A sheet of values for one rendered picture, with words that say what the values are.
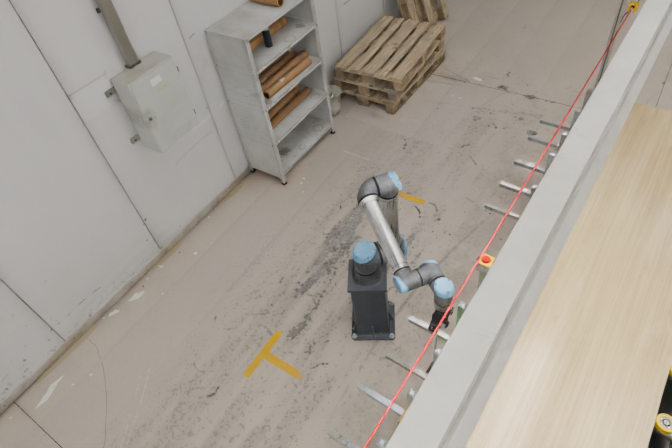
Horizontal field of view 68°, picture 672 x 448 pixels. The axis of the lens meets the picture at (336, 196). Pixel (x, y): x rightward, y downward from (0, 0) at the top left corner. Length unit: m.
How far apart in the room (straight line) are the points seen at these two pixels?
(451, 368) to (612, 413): 1.84
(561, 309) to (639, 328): 0.36
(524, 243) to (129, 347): 3.57
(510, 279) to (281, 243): 3.47
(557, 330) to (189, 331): 2.64
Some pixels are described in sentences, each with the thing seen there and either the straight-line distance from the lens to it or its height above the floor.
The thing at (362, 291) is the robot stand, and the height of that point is 0.59.
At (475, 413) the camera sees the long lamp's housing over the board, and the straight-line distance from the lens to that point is 1.05.
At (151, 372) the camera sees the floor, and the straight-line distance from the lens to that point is 4.11.
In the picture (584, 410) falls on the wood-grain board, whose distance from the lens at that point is 2.72.
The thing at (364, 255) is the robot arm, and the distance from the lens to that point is 3.11.
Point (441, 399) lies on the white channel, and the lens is 0.94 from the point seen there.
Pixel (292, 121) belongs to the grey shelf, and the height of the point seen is 0.52.
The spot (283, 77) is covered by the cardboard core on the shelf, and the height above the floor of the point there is 0.97.
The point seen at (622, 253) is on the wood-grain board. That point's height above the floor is 0.90.
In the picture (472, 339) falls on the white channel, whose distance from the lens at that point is 1.00.
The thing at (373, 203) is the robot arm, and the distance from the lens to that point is 2.64.
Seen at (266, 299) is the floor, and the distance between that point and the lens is 4.10.
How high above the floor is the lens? 3.33
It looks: 45 degrees down
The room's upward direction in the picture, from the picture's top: 10 degrees counter-clockwise
